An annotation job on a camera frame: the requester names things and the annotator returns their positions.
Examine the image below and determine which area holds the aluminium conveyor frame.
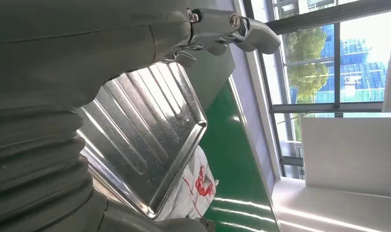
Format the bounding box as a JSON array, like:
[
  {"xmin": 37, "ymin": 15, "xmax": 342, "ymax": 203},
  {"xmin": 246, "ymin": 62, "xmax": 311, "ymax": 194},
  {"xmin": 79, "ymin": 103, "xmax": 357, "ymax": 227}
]
[{"xmin": 228, "ymin": 76, "xmax": 282, "ymax": 232}]

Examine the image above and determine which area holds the dark window frame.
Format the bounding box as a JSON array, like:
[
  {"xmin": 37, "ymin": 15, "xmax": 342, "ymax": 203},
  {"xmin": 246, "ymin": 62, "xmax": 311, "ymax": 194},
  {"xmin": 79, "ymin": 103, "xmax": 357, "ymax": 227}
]
[{"xmin": 242, "ymin": 0, "xmax": 391, "ymax": 180}]

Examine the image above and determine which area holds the blue glass building outside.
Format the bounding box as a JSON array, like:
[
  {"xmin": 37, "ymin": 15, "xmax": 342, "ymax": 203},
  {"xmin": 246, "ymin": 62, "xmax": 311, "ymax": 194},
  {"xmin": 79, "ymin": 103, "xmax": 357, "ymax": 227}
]
[{"xmin": 315, "ymin": 24, "xmax": 390, "ymax": 104}]

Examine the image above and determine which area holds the large white board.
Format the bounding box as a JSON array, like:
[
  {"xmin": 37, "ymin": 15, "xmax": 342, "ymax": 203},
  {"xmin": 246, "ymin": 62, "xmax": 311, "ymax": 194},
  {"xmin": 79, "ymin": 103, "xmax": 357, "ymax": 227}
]
[{"xmin": 300, "ymin": 116, "xmax": 391, "ymax": 198}]

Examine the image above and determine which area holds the grey red-print mailer package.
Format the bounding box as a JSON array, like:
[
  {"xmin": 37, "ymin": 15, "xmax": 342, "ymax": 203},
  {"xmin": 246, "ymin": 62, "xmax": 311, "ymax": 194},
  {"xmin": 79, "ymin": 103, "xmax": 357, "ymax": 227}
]
[{"xmin": 155, "ymin": 145, "xmax": 219, "ymax": 221}]

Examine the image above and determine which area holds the bright green conveyor belt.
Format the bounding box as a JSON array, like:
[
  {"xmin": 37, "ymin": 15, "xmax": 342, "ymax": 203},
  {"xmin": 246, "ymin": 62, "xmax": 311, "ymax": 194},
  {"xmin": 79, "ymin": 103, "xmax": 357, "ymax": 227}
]
[{"xmin": 198, "ymin": 81, "xmax": 280, "ymax": 232}]

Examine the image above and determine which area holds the dark green table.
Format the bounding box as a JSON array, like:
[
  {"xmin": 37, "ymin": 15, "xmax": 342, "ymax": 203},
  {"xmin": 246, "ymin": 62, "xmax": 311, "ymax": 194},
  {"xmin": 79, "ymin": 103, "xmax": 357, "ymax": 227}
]
[{"xmin": 182, "ymin": 44, "xmax": 236, "ymax": 112}]

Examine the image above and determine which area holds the green tree outside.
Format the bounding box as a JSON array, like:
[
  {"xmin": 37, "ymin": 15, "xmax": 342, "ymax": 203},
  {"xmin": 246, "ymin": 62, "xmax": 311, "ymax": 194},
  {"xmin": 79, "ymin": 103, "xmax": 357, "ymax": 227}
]
[{"xmin": 283, "ymin": 27, "xmax": 331, "ymax": 104}]

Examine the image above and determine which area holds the steel scale pan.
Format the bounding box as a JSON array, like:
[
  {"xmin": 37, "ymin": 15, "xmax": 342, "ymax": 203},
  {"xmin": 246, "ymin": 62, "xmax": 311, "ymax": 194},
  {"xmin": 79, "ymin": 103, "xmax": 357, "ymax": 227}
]
[{"xmin": 76, "ymin": 61, "xmax": 208, "ymax": 218}]

